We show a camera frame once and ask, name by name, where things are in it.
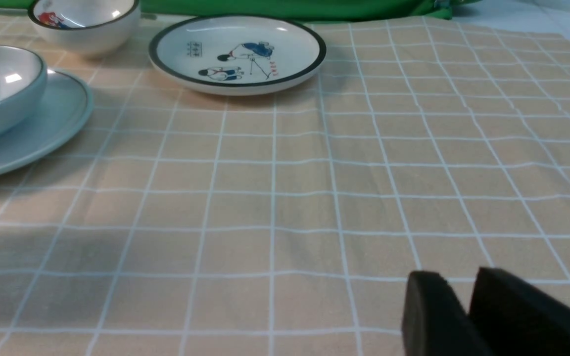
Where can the white plate with cartoon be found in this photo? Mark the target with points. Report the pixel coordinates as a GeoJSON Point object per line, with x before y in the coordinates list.
{"type": "Point", "coordinates": [237, 54]}

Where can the green backdrop cloth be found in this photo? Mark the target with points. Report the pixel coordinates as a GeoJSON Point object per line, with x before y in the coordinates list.
{"type": "Point", "coordinates": [309, 10]}

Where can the light blue shallow bowl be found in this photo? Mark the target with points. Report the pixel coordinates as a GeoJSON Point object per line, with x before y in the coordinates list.
{"type": "Point", "coordinates": [23, 79]}

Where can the beige checkered tablecloth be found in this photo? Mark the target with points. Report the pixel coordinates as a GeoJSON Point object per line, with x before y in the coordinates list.
{"type": "Point", "coordinates": [182, 224]}

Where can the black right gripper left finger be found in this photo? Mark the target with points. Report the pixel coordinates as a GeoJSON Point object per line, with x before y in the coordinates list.
{"type": "Point", "coordinates": [434, 322]}

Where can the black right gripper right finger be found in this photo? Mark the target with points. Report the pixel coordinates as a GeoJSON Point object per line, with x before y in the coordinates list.
{"type": "Point", "coordinates": [516, 318]}

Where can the light blue saucer plate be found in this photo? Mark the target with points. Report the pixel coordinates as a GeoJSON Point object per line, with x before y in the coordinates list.
{"type": "Point", "coordinates": [65, 108]}

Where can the white bowl black rim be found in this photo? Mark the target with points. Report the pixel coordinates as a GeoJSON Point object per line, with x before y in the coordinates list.
{"type": "Point", "coordinates": [88, 28]}

